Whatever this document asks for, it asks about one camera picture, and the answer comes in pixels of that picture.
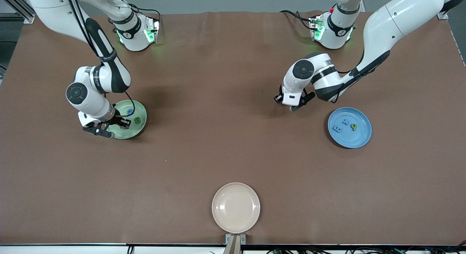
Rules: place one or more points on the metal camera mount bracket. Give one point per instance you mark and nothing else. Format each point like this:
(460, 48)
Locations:
(236, 246)

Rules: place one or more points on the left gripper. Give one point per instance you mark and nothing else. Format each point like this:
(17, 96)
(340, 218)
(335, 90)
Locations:
(280, 98)

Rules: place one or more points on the blue foam letter m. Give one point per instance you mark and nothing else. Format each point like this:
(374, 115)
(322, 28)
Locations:
(337, 129)

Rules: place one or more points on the brown table mat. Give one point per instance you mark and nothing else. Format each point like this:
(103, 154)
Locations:
(72, 192)

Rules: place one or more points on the green foam letter q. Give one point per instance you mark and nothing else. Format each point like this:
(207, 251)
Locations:
(353, 127)

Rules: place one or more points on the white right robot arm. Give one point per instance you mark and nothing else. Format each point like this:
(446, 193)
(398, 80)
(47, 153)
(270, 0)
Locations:
(54, 10)

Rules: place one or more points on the blue plate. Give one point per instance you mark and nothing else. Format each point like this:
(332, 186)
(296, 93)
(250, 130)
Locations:
(355, 139)

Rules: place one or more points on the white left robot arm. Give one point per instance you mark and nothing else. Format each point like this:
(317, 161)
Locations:
(400, 17)

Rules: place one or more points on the light green plate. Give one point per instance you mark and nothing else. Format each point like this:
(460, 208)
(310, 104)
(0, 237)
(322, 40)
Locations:
(136, 132)

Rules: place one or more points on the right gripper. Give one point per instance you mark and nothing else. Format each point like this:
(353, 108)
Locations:
(115, 121)

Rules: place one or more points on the beige plate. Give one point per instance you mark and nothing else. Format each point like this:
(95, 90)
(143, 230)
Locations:
(236, 207)

